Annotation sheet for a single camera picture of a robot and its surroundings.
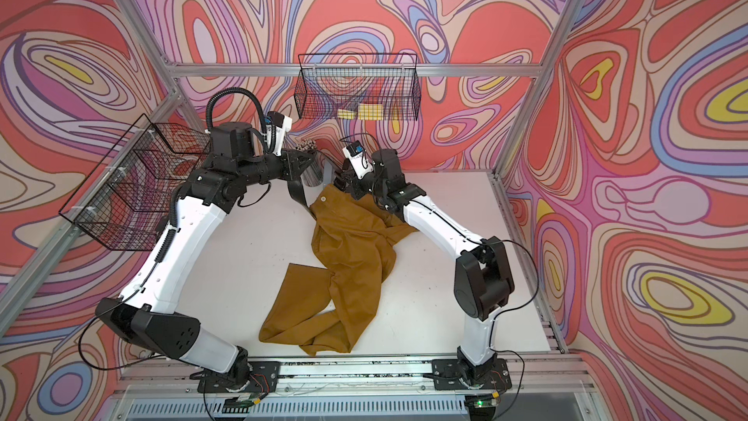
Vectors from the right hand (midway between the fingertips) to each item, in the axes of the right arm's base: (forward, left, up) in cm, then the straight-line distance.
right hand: (349, 181), depth 85 cm
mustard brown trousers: (-29, +9, -24) cm, 39 cm away
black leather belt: (-14, +11, +10) cm, 20 cm away
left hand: (-6, +7, +16) cm, 19 cm away
